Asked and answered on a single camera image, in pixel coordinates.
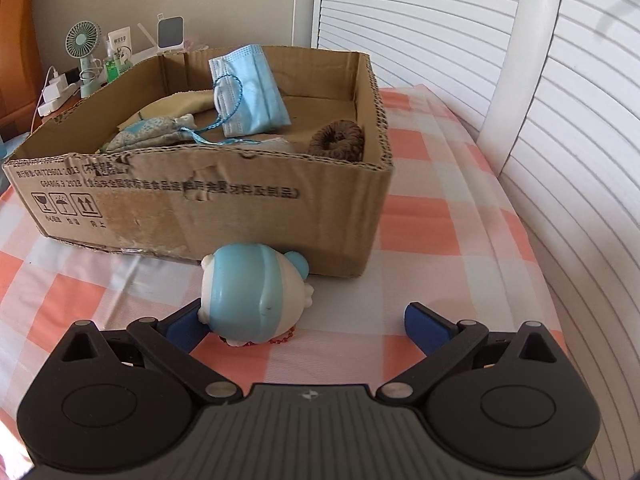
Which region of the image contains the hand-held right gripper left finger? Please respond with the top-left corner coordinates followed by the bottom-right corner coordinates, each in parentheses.
top-left (59, 300), bottom-right (238, 402)

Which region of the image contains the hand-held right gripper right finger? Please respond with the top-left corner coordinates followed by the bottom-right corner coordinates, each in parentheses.
top-left (375, 302), bottom-right (558, 402)

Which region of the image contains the blue and white squishy toy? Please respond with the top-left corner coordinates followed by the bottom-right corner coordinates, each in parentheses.
top-left (199, 242), bottom-right (315, 349)

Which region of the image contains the brown cardboard box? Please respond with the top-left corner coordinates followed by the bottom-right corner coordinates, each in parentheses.
top-left (2, 44), bottom-right (396, 279)

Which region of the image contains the floral sachet with blue cord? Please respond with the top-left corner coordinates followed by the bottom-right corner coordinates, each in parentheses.
top-left (100, 72), bottom-right (263, 154)

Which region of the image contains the brown hair scrunchie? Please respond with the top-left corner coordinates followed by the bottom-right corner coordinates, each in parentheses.
top-left (307, 121), bottom-right (366, 164)

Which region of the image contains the beige cloth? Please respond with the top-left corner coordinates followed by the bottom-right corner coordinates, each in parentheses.
top-left (118, 88), bottom-right (217, 134)

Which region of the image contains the blue face mask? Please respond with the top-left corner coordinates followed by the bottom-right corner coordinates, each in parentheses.
top-left (208, 44), bottom-right (292, 137)

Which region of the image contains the orange and white checked tablecloth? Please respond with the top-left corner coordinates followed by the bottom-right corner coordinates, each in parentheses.
top-left (0, 84), bottom-right (570, 391)

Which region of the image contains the white louvred closet door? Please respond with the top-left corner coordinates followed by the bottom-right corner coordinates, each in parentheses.
top-left (311, 0), bottom-right (566, 133)
top-left (479, 0), bottom-right (640, 480)

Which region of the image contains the white power strip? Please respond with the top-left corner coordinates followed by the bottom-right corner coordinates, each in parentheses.
top-left (37, 72), bottom-right (82, 117)

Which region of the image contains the wooden nightstand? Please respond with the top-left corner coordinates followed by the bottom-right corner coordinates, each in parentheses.
top-left (0, 91), bottom-right (81, 137)

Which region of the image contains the green bottle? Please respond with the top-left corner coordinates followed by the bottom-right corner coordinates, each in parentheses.
top-left (103, 54), bottom-right (124, 84)

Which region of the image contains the white cosmetic tube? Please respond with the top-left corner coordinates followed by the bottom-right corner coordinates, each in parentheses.
top-left (107, 26), bottom-right (132, 59)

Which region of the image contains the white stand with grey panel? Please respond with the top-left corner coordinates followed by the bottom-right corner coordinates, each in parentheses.
top-left (155, 15), bottom-right (186, 55)

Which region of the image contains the small green desk fan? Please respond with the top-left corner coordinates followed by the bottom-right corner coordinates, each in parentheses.
top-left (66, 21), bottom-right (109, 97)

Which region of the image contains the wooden headboard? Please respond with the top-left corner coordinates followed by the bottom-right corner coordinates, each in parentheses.
top-left (0, 0), bottom-right (51, 123)

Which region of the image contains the white charging cable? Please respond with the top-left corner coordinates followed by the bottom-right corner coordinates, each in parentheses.
top-left (29, 64), bottom-right (63, 133)

